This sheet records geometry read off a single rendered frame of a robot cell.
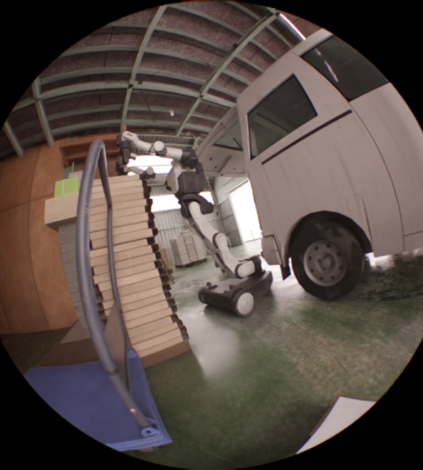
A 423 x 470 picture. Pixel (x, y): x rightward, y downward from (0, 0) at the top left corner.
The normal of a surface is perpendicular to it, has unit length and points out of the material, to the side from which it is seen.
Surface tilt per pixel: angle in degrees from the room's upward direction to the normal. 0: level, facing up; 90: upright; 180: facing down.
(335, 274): 93
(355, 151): 90
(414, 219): 100
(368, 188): 90
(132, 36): 180
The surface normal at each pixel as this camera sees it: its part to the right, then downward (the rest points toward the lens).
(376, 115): -0.82, 0.19
